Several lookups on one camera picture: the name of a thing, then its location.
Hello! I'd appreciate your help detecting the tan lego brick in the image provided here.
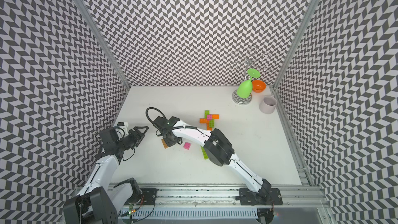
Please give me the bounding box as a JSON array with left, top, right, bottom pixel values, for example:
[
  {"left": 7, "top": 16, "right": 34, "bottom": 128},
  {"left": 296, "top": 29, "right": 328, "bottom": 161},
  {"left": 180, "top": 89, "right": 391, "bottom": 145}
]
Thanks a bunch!
[{"left": 162, "top": 139, "right": 168, "bottom": 149}]

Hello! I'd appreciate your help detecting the pink lego square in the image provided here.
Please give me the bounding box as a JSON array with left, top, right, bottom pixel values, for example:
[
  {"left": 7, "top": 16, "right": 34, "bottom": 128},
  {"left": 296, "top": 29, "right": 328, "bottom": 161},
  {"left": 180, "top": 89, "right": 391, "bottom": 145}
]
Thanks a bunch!
[{"left": 183, "top": 142, "right": 191, "bottom": 150}]

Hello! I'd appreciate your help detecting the green lego brick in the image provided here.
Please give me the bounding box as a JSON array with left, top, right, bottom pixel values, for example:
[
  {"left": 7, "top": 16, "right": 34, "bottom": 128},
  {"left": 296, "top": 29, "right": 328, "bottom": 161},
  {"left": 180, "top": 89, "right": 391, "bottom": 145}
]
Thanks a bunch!
[
  {"left": 201, "top": 147, "right": 208, "bottom": 160},
  {"left": 209, "top": 119, "right": 215, "bottom": 128},
  {"left": 204, "top": 110, "right": 210, "bottom": 119}
]

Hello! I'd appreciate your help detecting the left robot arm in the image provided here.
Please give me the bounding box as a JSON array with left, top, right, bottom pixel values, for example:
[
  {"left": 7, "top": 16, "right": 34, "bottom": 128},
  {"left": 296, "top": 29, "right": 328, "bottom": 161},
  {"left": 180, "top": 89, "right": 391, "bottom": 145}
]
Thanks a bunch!
[{"left": 63, "top": 122, "right": 149, "bottom": 224}]

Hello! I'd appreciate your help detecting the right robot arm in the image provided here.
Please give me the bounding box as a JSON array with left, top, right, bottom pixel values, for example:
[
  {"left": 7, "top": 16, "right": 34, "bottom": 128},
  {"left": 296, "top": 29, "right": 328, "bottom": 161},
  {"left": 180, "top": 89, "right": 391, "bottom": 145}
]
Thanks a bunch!
[{"left": 151, "top": 116, "right": 272, "bottom": 201}]

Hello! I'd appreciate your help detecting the green plastic wine glass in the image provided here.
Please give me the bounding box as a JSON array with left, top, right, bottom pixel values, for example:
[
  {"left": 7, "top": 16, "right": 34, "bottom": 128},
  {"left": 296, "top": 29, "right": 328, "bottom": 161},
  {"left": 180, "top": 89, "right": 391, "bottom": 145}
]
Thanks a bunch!
[{"left": 236, "top": 68, "right": 261, "bottom": 99}]

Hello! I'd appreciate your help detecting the orange plastic bowl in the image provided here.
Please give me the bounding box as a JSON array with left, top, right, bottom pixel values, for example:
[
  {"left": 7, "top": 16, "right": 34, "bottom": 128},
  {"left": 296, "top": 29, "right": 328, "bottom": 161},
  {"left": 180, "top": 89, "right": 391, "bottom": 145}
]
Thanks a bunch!
[{"left": 252, "top": 80, "right": 267, "bottom": 93}]

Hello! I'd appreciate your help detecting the grey cup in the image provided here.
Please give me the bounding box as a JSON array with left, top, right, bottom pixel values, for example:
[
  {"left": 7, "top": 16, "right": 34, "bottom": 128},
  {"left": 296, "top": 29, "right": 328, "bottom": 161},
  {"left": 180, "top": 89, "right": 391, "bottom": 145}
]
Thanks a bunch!
[{"left": 259, "top": 95, "right": 278, "bottom": 114}]

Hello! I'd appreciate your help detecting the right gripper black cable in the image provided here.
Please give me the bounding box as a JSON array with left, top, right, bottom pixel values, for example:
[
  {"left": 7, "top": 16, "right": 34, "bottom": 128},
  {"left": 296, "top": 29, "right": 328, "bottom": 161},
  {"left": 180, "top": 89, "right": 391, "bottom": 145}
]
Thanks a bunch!
[{"left": 145, "top": 107, "right": 167, "bottom": 131}]

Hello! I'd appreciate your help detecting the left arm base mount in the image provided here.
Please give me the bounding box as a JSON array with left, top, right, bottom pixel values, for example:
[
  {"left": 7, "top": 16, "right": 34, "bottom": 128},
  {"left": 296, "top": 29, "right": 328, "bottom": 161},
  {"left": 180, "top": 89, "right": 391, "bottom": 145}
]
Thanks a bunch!
[{"left": 114, "top": 178, "right": 158, "bottom": 205}]

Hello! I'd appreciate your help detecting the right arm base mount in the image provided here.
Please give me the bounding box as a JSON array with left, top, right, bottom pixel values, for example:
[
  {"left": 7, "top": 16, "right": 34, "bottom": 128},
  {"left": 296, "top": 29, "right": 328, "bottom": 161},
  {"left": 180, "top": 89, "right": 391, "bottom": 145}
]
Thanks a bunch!
[{"left": 235, "top": 188, "right": 283, "bottom": 206}]

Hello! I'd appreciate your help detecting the aluminium front rail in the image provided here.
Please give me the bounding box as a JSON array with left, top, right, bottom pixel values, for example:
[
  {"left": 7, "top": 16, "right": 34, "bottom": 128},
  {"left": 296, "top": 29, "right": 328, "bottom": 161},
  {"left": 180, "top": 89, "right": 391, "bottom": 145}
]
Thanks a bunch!
[{"left": 116, "top": 184, "right": 336, "bottom": 224}]

